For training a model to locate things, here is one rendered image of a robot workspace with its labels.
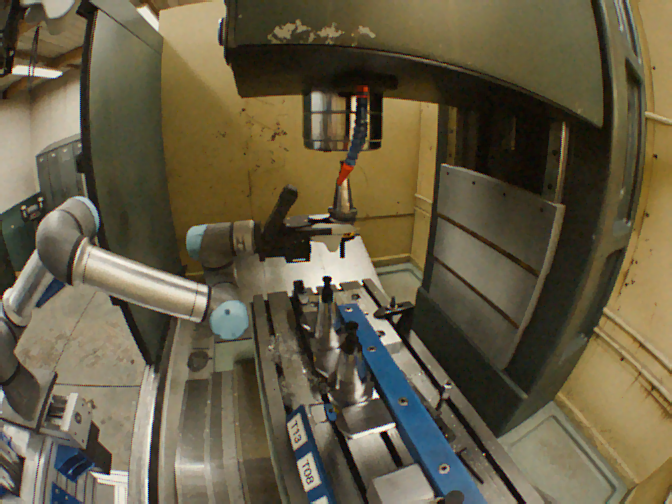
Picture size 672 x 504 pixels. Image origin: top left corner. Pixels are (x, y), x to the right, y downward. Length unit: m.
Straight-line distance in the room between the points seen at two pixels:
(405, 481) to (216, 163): 1.53
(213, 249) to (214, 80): 1.12
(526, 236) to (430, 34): 0.57
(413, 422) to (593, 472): 1.09
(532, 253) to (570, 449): 0.87
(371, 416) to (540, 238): 0.55
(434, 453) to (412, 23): 0.45
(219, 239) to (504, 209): 0.69
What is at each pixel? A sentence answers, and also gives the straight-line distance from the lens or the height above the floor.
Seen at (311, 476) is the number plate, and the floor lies 0.94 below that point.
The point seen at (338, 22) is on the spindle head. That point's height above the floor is 1.64.
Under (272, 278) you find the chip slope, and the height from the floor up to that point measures 0.76.
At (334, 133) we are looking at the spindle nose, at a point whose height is 1.52.
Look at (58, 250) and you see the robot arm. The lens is 0.57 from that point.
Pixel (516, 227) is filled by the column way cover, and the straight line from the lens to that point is 0.79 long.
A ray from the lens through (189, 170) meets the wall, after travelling 1.63.
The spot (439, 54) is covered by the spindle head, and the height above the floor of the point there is 1.62.
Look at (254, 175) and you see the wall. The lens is 1.61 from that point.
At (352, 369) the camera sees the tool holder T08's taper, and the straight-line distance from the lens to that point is 0.37.
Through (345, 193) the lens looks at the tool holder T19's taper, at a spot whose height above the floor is 1.39.
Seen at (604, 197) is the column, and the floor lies 1.47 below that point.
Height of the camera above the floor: 1.54
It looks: 25 degrees down
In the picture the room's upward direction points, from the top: straight up
